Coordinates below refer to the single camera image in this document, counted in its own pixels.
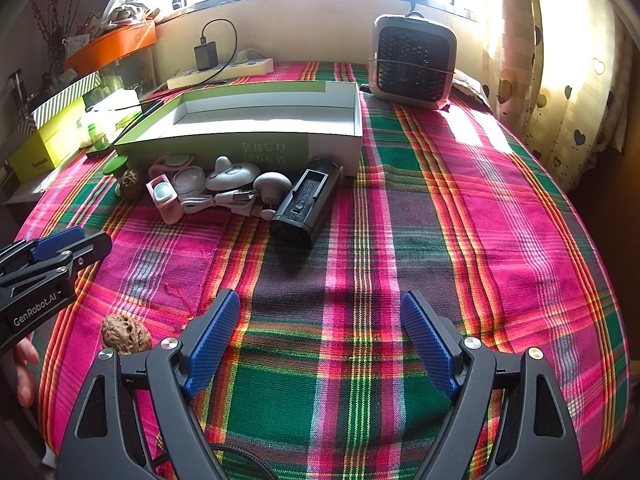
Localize white plastic bags pile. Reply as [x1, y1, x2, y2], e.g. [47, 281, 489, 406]
[75, 0, 161, 36]

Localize black charger adapter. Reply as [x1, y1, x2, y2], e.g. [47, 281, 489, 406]
[194, 42, 219, 72]

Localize pink green plaid blanket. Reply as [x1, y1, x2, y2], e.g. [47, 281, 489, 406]
[15, 60, 631, 480]

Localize small grey desk fan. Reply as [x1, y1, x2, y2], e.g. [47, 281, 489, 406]
[367, 12, 457, 111]

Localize yellow-green box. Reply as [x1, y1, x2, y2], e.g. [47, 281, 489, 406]
[7, 100, 86, 183]

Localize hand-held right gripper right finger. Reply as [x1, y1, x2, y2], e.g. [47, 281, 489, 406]
[401, 290, 583, 480]

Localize black battery charger case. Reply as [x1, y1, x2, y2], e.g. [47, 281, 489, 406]
[268, 157, 346, 249]

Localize glass tank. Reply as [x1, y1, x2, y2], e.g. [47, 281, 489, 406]
[100, 54, 157, 101]

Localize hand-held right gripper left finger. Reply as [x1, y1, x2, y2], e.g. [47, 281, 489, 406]
[57, 289, 242, 480]

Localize transparent round case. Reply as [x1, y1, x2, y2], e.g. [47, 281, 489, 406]
[172, 167, 207, 198]

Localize orange box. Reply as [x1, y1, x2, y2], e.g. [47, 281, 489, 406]
[62, 25, 157, 75]

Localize green white striped box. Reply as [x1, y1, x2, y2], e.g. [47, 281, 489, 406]
[30, 71, 103, 131]

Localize white whale-shaped gadget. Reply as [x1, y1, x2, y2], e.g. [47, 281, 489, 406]
[205, 156, 262, 192]

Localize pink clip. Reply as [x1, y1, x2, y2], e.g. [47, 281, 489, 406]
[150, 155, 198, 177]

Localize heart print curtain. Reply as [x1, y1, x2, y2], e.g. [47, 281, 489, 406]
[480, 0, 626, 191]

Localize dried flower branches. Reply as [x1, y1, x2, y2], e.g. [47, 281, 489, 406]
[29, 0, 76, 61]

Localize green white tissue pack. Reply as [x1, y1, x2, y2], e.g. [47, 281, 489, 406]
[77, 91, 146, 148]

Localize green white cardboard box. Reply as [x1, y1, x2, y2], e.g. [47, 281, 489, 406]
[112, 80, 363, 177]

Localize white mushroom-shaped gadget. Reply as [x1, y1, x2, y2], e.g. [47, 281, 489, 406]
[252, 171, 292, 221]

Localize black charging cable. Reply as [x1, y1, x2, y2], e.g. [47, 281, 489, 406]
[142, 19, 240, 106]

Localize white power strip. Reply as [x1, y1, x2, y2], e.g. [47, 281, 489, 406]
[166, 57, 275, 90]

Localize green white suction holder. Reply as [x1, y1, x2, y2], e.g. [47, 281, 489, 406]
[101, 155, 132, 178]

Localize dark glass jar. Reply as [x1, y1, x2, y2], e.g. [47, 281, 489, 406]
[6, 70, 31, 111]

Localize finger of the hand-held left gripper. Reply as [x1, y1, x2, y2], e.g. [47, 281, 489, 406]
[0, 226, 86, 273]
[0, 231, 114, 302]

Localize pink small case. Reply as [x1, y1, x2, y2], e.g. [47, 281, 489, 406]
[146, 172, 181, 225]

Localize person's left hand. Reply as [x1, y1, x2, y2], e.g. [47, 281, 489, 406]
[12, 337, 41, 408]

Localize white usb cable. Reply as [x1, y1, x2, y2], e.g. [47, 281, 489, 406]
[179, 187, 266, 218]

